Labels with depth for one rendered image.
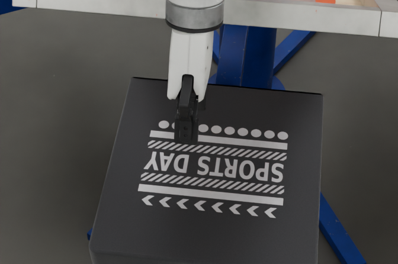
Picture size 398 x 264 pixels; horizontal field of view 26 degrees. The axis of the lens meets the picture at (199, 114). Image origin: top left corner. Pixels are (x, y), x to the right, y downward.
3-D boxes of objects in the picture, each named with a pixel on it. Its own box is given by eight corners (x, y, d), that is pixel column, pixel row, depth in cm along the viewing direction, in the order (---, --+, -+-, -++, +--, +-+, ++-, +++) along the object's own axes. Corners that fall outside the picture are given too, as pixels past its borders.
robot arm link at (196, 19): (172, -20, 115) (171, -1, 116) (161, 6, 107) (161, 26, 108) (228, -16, 114) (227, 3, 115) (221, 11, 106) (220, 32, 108)
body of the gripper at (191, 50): (171, -7, 115) (169, 67, 121) (159, 25, 107) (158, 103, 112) (227, -3, 115) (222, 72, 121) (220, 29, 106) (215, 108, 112)
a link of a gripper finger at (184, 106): (187, 54, 113) (186, 90, 116) (179, 85, 107) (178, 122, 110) (196, 55, 113) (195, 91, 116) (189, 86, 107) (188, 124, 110)
